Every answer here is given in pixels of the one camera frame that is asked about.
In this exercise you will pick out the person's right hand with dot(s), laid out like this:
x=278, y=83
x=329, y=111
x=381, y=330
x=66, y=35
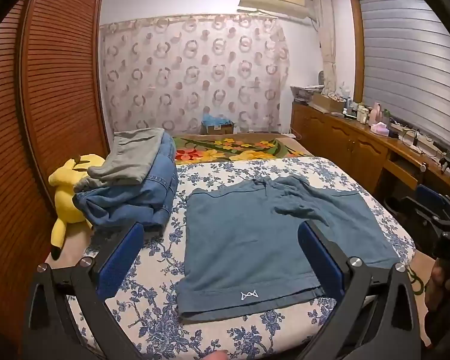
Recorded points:
x=438, y=285

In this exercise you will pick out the beige gathered curtain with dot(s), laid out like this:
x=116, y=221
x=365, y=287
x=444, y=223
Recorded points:
x=327, y=37

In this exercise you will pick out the white jar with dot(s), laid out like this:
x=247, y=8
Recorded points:
x=363, y=114

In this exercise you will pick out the blue floral bed sheet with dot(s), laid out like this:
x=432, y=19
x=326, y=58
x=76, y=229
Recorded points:
x=165, y=307

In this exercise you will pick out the yellow plush toy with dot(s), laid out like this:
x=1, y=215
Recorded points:
x=65, y=202

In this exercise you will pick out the patterned shallow tray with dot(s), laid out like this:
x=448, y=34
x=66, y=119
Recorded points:
x=305, y=93

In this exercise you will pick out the teal blue short pants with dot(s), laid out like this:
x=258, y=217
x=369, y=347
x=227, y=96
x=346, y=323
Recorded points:
x=247, y=240

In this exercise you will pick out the pink bottle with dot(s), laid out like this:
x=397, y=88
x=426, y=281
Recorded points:
x=377, y=113

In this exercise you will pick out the grey window blind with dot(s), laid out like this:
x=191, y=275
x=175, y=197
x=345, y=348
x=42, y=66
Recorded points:
x=408, y=63

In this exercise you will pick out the white power strip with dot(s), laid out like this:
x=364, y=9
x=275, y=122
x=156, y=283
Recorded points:
x=416, y=138

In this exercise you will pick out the colourful flowered blanket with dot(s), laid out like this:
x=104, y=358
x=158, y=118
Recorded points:
x=228, y=150

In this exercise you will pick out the pink box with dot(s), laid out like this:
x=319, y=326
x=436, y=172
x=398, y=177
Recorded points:
x=380, y=129

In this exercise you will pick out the circle patterned curtain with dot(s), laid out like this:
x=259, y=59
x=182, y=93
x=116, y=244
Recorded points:
x=195, y=71

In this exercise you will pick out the clear bottle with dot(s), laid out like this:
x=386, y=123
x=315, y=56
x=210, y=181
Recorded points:
x=345, y=92

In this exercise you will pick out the folded grey pants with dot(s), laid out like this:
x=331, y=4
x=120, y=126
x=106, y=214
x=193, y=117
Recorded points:
x=131, y=153

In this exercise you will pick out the open flat cardboard box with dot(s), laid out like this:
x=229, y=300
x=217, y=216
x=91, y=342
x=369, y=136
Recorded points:
x=326, y=103

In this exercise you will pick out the light blue cloth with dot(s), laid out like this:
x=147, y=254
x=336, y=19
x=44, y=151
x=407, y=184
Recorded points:
x=215, y=119

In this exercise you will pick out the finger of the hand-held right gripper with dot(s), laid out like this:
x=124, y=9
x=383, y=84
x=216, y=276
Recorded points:
x=420, y=210
x=429, y=195

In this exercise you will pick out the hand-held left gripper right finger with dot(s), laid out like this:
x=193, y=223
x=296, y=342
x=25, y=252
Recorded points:
x=318, y=266

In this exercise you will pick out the small cardboard box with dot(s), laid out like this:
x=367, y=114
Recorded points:
x=217, y=128

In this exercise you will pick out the person's left hand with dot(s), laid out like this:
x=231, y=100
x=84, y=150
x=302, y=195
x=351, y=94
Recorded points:
x=217, y=355

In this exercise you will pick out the folded blue denim jeans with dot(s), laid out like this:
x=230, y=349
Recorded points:
x=150, y=195

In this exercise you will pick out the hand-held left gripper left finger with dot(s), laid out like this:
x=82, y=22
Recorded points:
x=120, y=262

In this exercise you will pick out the wooden cabinet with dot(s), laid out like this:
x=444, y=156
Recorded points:
x=341, y=138

